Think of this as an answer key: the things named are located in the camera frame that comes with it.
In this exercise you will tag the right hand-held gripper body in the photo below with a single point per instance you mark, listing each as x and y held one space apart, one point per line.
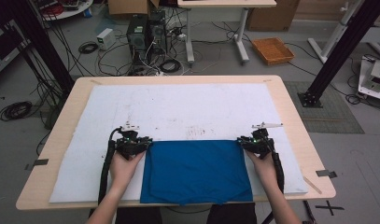
261 144

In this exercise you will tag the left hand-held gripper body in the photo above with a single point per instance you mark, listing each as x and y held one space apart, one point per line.
128 144

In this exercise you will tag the blue t-shirt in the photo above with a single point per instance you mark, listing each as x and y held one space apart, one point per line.
195 171

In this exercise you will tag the person's right hand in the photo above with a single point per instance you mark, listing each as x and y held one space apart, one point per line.
265 171

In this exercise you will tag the person's left hand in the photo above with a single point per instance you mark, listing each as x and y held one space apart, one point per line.
122 171

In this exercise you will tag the white table mat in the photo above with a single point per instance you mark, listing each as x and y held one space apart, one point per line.
178 105

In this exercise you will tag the thin wooden stick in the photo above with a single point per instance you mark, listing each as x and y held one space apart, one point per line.
312 185

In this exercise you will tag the person's left leg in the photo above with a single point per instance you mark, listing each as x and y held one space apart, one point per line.
139 216

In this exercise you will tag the black tape strip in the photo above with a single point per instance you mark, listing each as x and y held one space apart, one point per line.
326 173
38 163

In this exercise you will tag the grey floor mat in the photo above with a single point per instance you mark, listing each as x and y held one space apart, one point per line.
334 105

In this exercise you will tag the black tape cross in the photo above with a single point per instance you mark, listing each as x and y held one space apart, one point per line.
330 207

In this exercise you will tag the orange plastic tray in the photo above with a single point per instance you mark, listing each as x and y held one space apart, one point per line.
272 51

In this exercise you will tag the black computer tower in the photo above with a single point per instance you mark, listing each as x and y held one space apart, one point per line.
158 32
136 39

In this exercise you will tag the white power supply box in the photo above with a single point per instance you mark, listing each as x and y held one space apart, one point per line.
105 39

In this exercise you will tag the cardboard box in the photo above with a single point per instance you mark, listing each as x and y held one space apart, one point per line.
271 15
128 6

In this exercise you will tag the white metal stand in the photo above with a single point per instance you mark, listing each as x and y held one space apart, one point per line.
335 34

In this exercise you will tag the white desk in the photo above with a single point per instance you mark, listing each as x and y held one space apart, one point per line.
225 3

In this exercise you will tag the round white table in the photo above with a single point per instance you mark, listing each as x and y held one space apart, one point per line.
69 7

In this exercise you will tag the grey shelf unit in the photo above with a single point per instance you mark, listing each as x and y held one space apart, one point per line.
4 49

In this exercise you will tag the black metal frame post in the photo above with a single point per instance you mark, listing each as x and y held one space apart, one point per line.
340 53
44 46

